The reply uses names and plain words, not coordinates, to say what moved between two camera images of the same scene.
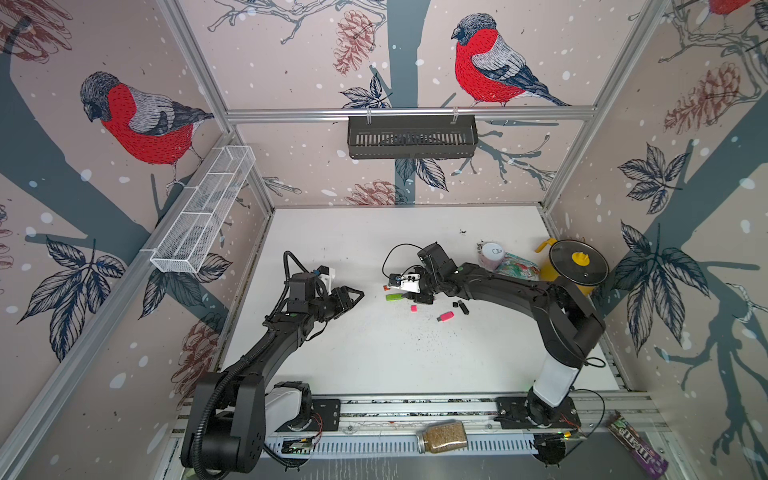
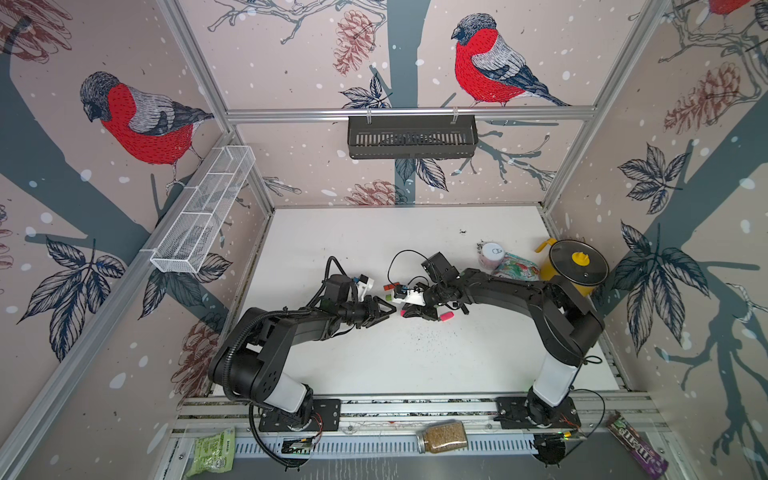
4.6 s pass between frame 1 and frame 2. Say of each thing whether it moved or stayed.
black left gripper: moved
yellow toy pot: stayed
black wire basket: stayed
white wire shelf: stayed
